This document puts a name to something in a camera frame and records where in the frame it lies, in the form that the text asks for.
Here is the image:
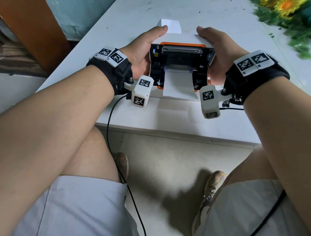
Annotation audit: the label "person's left shoe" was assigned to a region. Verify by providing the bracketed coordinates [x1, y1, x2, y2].
[112, 152, 129, 183]

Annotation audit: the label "person's right shoe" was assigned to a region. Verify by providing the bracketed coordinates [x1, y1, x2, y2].
[191, 171, 228, 235]

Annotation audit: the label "person's left leg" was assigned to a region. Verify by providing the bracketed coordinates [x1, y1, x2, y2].
[60, 126, 121, 183]

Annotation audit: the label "grey shorts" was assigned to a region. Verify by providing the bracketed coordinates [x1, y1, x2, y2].
[12, 176, 311, 236]

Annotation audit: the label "person's right leg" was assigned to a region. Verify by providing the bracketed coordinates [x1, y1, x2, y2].
[225, 147, 279, 186]

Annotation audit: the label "person's right forearm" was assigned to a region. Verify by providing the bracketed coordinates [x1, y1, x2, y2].
[243, 77, 311, 230]

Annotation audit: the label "person's left forearm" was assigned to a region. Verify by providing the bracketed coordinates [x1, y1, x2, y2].
[0, 64, 115, 236]

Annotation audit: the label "person's left hand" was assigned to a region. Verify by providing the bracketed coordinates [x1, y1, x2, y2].
[120, 25, 168, 81]

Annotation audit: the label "white paper strip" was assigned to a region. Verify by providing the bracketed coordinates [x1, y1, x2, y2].
[163, 69, 199, 100]

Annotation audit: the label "black cable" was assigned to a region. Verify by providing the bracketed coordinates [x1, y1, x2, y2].
[106, 95, 148, 236]
[219, 100, 287, 236]

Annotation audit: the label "artificial flowers with green leaves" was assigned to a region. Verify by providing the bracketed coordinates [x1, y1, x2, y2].
[250, 0, 311, 60]

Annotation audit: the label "white marker block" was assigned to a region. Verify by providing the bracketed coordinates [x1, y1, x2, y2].
[234, 50, 275, 77]
[94, 46, 128, 68]

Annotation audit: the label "person's leg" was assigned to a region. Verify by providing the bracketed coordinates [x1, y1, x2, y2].
[60, 126, 121, 183]
[225, 147, 279, 186]

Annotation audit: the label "black wrist strap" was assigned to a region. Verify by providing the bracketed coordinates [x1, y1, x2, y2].
[223, 55, 290, 106]
[86, 52, 133, 96]

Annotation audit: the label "white orange label printer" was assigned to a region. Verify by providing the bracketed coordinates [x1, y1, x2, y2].
[149, 19, 216, 101]

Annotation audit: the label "white wrist camera cube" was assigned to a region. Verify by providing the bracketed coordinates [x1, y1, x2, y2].
[124, 75, 154, 108]
[199, 85, 233, 119]

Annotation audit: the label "person's shoe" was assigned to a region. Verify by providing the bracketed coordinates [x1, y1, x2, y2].
[191, 171, 228, 235]
[112, 152, 129, 183]

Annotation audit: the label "person's right hand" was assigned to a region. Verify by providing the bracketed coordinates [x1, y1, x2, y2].
[196, 26, 249, 86]

